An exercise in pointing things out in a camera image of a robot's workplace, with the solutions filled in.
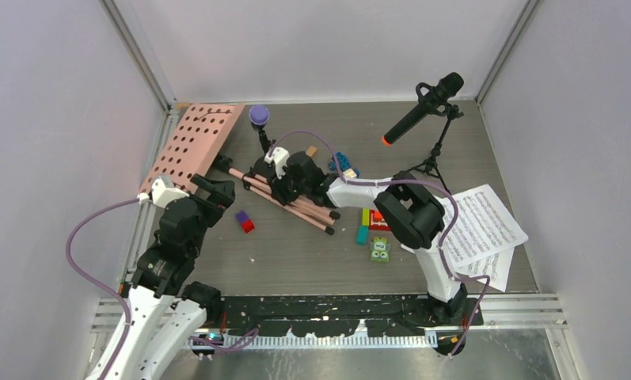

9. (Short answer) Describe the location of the purple microphone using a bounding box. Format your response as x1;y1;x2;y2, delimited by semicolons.
248;104;270;130

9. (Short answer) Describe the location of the sheet music page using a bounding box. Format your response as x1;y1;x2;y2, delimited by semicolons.
456;249;515;292
440;184;528;269

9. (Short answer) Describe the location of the black tripod mic stand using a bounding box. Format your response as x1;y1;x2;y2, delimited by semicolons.
409;104;463;192

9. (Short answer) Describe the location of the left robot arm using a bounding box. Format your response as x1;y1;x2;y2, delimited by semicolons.
87;174;235;379

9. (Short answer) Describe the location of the orange black microphone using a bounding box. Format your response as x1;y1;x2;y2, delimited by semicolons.
382;72;465;146

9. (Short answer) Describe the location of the lime green toy block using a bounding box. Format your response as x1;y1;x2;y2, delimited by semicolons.
361;208;371;226

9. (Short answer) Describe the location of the black round base mic stand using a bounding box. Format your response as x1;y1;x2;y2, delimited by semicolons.
257;127;275;154

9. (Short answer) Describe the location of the teal toy block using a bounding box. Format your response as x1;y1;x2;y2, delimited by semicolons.
355;226;369;245

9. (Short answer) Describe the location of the brown wooden block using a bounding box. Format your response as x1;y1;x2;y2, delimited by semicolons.
306;146;317;158

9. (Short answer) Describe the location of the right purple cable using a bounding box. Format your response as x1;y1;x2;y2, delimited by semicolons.
268;130;492;363

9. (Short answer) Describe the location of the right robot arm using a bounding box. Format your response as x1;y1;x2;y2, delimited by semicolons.
249;148;468;325

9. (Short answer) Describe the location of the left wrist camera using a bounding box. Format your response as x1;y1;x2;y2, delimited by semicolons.
137;175;190;209

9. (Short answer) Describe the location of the blue white toy car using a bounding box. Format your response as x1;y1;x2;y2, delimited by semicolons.
328;152;359;179

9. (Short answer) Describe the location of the pink music stand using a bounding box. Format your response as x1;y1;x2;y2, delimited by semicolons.
139;103;338;235

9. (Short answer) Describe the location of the red window toy block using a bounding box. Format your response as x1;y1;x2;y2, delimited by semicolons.
368;210;390;231

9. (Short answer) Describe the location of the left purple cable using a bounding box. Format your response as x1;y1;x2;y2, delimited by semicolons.
64;196;154;380

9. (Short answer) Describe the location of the green monster face block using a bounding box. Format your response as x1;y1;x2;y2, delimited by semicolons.
370;237;390;263

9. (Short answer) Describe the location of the purple red toy block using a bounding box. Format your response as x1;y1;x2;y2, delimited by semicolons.
235;211;255;234

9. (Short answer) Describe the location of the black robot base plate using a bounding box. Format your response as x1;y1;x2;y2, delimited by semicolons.
202;294;476;337

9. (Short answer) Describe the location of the purple cable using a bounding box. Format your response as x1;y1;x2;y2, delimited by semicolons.
64;196;154;380
268;130;492;363

